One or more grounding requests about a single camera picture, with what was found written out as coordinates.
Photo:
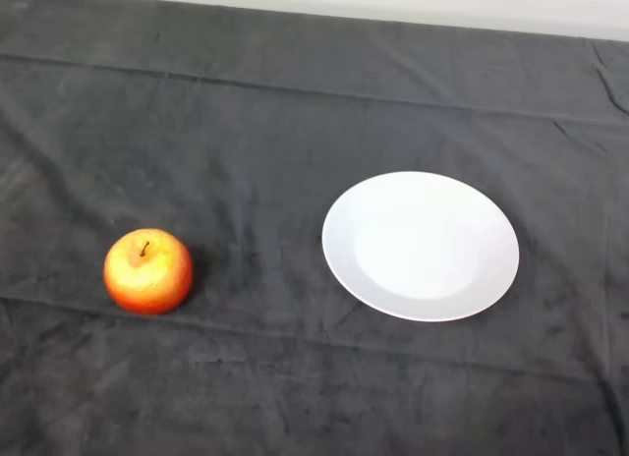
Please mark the red yellow apple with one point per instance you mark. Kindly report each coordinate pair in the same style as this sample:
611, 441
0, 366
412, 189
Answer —
147, 279

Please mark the white round plate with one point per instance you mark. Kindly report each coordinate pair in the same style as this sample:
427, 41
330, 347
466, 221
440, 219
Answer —
420, 247

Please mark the black table cloth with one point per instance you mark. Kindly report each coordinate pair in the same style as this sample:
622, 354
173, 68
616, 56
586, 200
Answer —
245, 131

